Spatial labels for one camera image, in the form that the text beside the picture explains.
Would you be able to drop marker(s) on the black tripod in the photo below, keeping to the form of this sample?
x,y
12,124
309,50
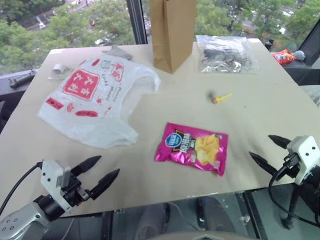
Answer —
x,y
293,210

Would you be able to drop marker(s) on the brown paper bag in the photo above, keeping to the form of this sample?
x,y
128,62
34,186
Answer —
x,y
172,32

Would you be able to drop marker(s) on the black tool on sill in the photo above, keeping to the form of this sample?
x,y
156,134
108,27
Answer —
x,y
21,78

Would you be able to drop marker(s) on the pink potato chip bag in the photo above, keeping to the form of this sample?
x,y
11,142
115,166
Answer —
x,y
193,148

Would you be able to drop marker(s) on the white red-printed plastic bag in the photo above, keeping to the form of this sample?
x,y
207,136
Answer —
x,y
92,100

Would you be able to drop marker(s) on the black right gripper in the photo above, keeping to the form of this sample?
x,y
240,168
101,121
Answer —
x,y
291,163

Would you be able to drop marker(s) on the grey plush toy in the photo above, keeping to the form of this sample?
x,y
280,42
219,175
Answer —
x,y
300,55

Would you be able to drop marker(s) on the white paper scrap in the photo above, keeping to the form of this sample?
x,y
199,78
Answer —
x,y
58,70

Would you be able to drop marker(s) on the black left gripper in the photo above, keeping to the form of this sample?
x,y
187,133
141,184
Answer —
x,y
73,191

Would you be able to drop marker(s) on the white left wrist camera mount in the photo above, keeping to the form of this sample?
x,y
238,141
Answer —
x,y
51,178

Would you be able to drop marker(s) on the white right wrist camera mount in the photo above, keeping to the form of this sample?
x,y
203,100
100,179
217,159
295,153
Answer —
x,y
303,155

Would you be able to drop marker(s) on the red snack packet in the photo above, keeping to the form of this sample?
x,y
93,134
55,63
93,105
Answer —
x,y
284,57

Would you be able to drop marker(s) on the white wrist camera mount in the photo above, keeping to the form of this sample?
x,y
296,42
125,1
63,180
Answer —
x,y
51,178
303,155

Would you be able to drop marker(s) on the lollipop with yellow stick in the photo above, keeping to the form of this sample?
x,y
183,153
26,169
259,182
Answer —
x,y
217,99

